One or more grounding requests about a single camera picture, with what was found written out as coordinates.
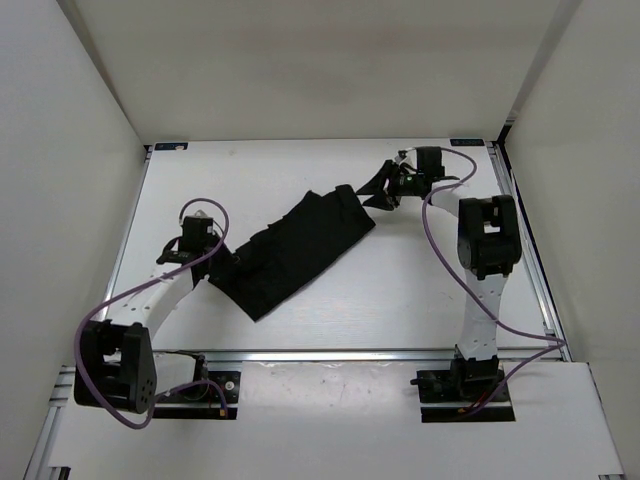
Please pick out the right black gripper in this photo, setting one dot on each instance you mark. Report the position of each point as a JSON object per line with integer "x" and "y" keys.
{"x": 387, "y": 198}

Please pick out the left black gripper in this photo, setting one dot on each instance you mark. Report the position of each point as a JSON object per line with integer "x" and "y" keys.
{"x": 229, "y": 258}

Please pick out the black skirt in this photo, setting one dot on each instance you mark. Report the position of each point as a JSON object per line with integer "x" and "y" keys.
{"x": 277, "y": 262}

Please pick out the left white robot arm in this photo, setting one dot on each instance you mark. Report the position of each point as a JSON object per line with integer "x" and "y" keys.
{"x": 118, "y": 369}

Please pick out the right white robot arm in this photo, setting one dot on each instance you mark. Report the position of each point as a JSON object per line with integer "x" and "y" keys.
{"x": 488, "y": 247}

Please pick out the right blue corner label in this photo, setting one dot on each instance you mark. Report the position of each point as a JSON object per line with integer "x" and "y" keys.
{"x": 466, "y": 142}

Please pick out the blue corner label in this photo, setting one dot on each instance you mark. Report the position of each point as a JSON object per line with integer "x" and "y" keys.
{"x": 171, "y": 146}
{"x": 466, "y": 142}

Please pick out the left blue corner label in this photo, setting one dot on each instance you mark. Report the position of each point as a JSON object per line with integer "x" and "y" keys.
{"x": 171, "y": 146}

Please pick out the white front cover panel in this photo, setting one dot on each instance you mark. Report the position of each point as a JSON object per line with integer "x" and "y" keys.
{"x": 353, "y": 421}

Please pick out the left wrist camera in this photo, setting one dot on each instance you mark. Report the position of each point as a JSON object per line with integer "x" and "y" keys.
{"x": 197, "y": 233}

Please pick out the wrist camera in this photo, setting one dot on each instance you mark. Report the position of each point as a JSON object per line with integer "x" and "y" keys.
{"x": 197, "y": 233}
{"x": 429, "y": 161}

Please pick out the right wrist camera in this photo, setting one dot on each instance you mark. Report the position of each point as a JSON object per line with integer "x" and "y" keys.
{"x": 429, "y": 161}

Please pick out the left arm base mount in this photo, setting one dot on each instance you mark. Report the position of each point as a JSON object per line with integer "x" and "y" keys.
{"x": 191, "y": 388}

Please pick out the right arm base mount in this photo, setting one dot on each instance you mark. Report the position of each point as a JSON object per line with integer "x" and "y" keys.
{"x": 444, "y": 399}

